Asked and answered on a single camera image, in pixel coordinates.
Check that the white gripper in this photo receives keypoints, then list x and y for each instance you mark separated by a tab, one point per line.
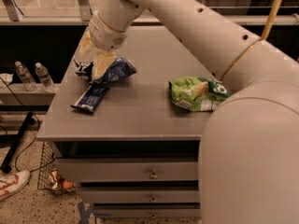
105	35

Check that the blue chip bag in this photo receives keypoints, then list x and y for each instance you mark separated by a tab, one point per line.
119	70

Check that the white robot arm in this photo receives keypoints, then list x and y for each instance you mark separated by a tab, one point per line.
250	145

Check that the blue rxbar blueberry bar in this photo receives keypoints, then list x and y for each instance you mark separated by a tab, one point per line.
91	98

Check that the green chip bag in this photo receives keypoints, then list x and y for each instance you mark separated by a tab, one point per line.
197	94

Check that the right clear water bottle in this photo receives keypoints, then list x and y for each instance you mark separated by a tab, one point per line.
45	78

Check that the clear water bottle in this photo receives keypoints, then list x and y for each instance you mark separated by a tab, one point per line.
25	76
45	78

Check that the left clear water bottle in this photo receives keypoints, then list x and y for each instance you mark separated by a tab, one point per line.
25	76

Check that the grey metal railing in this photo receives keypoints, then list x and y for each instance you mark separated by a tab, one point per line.
244	12

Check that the grey drawer cabinet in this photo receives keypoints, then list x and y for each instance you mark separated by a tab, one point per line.
109	154

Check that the top drawer knob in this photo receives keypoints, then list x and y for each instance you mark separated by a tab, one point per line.
153	175

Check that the drawer knob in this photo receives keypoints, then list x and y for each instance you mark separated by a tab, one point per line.
153	175
153	199

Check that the black metal bar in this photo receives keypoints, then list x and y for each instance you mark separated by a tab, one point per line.
5	166

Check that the white orange sneaker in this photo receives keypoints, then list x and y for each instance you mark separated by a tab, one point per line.
11	184

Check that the middle drawer knob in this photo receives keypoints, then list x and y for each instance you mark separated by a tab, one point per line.
153	199

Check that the yellow wooden pole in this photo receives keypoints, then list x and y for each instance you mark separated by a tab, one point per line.
271	18

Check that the black wire basket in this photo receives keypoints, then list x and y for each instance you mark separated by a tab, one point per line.
49	178

